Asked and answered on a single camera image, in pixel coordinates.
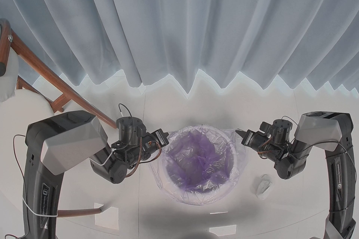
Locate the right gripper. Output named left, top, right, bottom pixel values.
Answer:
left=235, top=128, right=271, bottom=154

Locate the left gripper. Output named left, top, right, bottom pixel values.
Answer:
left=140, top=128, right=169, bottom=162

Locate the purple plastic bag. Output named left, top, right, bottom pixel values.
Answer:
left=150, top=124, right=249, bottom=206

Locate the white trash bin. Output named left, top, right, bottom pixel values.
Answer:
left=158, top=126, right=241, bottom=205

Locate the crumpled white paper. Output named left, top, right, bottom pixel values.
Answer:
left=254, top=174, right=274, bottom=200

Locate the pale blue curtain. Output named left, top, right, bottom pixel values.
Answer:
left=0, top=0, right=359, bottom=95

